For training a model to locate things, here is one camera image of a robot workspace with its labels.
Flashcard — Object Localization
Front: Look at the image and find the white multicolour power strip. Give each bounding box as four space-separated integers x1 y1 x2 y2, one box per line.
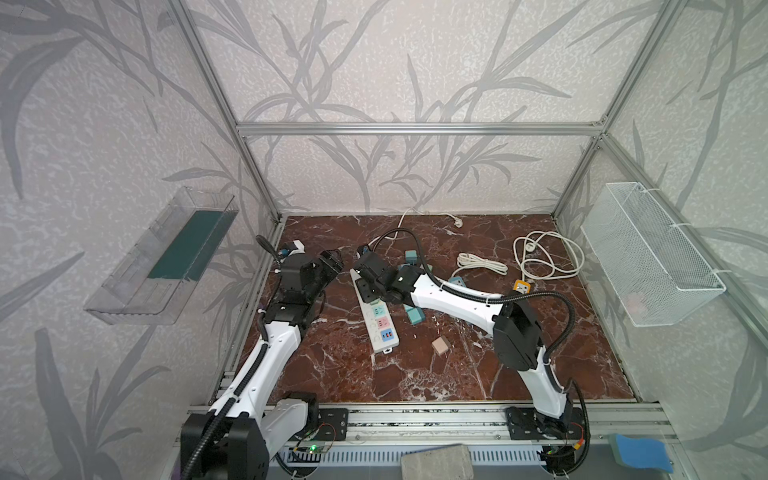
350 269 399 354

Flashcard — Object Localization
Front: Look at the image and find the blue power strip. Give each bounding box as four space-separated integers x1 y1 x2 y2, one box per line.
449 276 466 287

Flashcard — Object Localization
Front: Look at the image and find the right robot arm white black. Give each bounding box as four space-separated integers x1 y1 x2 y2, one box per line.
353 245 576 438

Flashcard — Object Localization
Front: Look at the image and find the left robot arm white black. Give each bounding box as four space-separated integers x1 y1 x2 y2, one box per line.
180 241 344 479

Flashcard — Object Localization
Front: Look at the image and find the orange power strip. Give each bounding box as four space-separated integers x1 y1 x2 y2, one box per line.
513 279 532 295

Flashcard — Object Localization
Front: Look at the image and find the grey sponge block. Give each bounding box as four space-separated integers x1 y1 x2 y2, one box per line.
401 445 475 480

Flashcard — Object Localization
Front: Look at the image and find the blue sponge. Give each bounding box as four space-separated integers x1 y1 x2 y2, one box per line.
608 434 674 474

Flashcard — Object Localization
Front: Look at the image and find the white power strip cord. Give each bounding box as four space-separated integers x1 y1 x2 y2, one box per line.
368 206 465 247

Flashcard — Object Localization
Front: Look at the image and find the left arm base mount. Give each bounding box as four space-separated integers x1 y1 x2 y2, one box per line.
295 408 350 443

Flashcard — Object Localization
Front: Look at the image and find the clear plastic wall tray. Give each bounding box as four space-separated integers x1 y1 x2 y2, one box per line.
84 187 239 326

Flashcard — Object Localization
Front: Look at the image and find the white coiled cable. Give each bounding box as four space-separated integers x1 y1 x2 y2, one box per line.
512 230 586 282

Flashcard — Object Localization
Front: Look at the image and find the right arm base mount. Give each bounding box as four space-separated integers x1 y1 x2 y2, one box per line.
504 401 587 442

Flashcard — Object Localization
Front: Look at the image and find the white wire mesh basket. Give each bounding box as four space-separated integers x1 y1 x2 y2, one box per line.
581 182 727 328

